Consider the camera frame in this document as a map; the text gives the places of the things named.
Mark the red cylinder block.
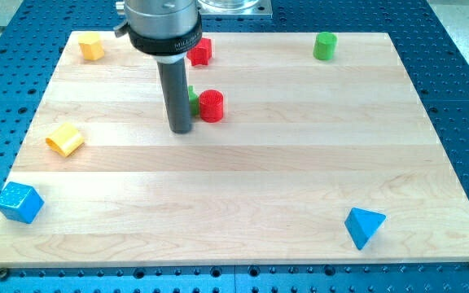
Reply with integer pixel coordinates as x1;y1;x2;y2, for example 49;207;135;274
199;90;224;123

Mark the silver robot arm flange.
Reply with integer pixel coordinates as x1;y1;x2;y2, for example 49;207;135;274
114;0;202;64

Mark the blue triangle block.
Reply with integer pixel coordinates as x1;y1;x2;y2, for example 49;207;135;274
344;208;387;250

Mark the green star block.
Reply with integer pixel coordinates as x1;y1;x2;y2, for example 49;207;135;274
187;85;199;116

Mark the light wooden board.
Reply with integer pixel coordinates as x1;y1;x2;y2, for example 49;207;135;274
0;32;469;268

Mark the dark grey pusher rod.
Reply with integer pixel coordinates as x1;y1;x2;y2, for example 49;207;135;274
157;59;192;134

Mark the red star block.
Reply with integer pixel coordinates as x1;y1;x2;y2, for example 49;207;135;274
186;37;213;66

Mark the green cylinder block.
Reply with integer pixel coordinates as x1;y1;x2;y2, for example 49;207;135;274
313;32;338;60

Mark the yellow heart block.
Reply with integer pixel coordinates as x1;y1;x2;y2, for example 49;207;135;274
46;123;85;157

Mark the yellow hexagon block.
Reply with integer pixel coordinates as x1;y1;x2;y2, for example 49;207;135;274
77;32;104;61

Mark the blue cube block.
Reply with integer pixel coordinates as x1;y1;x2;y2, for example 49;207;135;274
0;181;44;224

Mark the blue perforated metal base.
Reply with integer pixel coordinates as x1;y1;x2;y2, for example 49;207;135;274
0;1;469;292

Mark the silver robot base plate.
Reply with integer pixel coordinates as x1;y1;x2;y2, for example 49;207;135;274
197;0;273;19

